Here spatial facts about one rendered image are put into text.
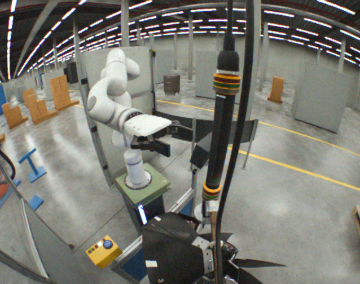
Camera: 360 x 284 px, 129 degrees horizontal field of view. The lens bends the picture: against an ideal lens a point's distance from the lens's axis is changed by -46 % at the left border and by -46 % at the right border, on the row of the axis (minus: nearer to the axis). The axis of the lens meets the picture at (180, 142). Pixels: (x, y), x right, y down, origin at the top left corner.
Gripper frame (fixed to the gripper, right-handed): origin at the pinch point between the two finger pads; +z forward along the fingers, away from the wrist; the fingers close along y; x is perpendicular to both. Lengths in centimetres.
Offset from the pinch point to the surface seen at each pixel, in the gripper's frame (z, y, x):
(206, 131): -75, -165, -87
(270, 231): 66, -111, -164
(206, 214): 12.0, 5.1, -12.3
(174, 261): 9.9, 14.5, -28.4
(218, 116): 10.0, 2.1, 9.3
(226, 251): 21.0, -1.5, -39.0
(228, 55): 10.4, 1.6, 19.0
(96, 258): -24, 34, -59
